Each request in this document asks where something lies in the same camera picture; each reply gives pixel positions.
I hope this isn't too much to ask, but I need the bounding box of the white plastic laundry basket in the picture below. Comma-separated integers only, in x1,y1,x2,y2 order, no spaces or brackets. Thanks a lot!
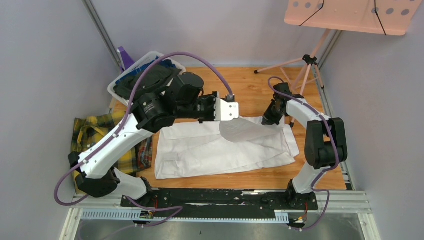
107,51,186,106

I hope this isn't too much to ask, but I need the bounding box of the red blue plaid shirt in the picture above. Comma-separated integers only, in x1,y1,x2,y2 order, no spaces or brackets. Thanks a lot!
135,137,153,172

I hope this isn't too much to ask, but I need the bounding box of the pink music stand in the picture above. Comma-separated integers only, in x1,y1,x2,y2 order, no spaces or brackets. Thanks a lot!
253,0,422,128

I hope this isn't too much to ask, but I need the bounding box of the white long sleeve shirt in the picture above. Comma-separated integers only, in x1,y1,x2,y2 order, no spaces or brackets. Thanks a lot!
154,116,300,180

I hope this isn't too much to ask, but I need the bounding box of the blue shirt in basket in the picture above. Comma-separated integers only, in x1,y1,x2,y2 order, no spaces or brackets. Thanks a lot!
114,52,186,85

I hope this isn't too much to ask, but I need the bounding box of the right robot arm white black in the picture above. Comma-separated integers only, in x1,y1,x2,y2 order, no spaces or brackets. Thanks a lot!
262,82,348,209

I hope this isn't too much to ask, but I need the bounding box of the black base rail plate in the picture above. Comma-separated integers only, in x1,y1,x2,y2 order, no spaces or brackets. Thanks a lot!
136,188,318,219

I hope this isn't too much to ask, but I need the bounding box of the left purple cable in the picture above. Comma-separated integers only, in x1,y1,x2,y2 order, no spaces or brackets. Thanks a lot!
53,51,235,229

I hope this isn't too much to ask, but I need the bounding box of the purple wedge object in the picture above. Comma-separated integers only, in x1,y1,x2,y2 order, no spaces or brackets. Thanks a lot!
116,46,135,73

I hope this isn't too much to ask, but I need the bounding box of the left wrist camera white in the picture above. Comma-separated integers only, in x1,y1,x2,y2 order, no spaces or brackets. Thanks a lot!
214,94,240,122

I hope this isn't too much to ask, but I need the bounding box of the yellow plaid shirt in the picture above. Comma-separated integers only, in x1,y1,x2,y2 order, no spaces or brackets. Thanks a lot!
70,110,141,177

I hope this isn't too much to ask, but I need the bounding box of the dark striped shirt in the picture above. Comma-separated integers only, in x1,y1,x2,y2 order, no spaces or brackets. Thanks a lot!
113,65,180,100

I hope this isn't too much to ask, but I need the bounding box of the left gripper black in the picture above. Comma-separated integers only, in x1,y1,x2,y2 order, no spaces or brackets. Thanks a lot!
175,89,225,123

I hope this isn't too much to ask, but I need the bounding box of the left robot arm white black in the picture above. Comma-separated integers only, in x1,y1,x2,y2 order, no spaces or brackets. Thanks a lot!
68,72,219,207

